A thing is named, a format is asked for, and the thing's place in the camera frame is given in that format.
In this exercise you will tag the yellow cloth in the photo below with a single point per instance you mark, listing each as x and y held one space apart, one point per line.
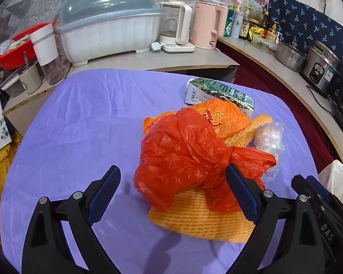
0 182

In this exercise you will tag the dark red curtain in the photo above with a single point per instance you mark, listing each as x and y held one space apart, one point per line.
288 105

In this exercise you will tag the small steel pot with lid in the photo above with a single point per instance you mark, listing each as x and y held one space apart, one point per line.
290 57

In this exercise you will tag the dark sauce bottle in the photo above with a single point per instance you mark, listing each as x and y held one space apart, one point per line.
244 28

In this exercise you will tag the jar with yellow label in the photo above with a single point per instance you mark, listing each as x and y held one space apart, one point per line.
256 31

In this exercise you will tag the orange foam net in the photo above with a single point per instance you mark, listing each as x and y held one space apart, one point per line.
245 137
194 222

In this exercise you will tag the pink electric kettle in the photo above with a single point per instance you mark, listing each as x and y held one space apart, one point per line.
203 25

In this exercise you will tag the slim soy sauce bottle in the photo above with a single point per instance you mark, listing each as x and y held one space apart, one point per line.
264 22

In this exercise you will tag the amber pump bottle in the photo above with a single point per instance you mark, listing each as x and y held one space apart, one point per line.
272 34

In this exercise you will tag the pale blue bottle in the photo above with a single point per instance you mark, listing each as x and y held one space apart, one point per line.
236 24

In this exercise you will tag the clear plastic bag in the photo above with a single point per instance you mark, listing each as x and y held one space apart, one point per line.
270 139

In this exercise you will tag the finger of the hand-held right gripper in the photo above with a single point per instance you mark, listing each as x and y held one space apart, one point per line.
300 183
318 185

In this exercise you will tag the white plastic bag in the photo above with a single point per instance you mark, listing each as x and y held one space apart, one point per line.
337 177

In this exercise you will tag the steel rice cooker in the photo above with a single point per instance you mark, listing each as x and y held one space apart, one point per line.
320 68

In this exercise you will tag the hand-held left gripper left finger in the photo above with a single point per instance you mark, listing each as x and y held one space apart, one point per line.
105 194

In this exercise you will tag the white rectangular container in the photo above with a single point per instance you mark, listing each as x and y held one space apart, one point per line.
28 81

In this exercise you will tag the green and white milk carton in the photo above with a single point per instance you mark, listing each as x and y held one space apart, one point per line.
217 90

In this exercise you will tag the purple tablecloth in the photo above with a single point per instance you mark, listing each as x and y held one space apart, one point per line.
74 134

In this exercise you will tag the beige counter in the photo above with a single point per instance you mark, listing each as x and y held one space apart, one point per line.
274 71

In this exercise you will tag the clear food container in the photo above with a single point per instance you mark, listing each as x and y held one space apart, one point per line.
264 45

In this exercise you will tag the grey patterned sheet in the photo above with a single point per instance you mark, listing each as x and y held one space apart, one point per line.
31 5

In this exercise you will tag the red plastic basin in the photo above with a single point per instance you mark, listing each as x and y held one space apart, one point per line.
8 60

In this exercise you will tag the navy patterned cloth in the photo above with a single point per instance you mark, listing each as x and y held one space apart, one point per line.
303 22

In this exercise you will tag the white dish rack with lid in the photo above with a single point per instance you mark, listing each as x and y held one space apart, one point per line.
108 34

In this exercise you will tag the orange printed wrapper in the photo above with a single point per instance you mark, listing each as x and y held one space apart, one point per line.
231 117

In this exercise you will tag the white power plug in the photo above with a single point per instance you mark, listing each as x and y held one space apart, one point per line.
156 46

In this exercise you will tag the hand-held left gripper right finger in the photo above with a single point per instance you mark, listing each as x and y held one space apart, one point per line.
241 194

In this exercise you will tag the white portable blender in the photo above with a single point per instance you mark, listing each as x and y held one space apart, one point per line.
45 45

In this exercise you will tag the white and green box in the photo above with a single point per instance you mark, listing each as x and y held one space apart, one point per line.
253 7

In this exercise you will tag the red plastic bag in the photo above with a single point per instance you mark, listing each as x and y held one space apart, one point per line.
183 159

